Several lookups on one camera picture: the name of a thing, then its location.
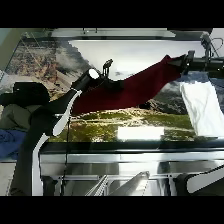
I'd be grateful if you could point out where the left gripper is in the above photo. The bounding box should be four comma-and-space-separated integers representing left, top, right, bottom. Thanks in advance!
97, 75, 125, 92

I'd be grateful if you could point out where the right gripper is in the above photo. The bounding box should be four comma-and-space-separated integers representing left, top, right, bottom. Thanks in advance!
180, 49, 197, 75

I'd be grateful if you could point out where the red T-shirt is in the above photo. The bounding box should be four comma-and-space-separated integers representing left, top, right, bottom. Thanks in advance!
71, 54, 188, 116

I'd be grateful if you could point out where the white garment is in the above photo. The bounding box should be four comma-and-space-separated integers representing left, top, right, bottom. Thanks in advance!
179, 81, 224, 138

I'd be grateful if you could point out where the black garment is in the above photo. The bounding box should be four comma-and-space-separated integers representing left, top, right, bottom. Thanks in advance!
0, 82, 51, 108

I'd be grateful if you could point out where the blue garment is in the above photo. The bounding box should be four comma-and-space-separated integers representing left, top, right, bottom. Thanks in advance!
0, 128, 28, 160

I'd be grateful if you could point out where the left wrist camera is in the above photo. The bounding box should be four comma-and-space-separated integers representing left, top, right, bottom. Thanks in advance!
101, 58, 114, 79

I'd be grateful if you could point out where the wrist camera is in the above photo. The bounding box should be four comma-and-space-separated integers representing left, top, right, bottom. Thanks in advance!
199, 33, 215, 60
101, 58, 114, 79

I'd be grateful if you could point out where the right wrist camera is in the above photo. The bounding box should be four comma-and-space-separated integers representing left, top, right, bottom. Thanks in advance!
199, 33, 215, 60

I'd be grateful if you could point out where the black cable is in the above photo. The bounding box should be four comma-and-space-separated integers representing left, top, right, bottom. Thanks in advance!
211, 37, 224, 57
60, 115, 72, 197

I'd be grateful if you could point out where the silver frame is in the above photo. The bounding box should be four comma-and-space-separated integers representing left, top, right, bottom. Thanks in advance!
0, 28, 224, 197

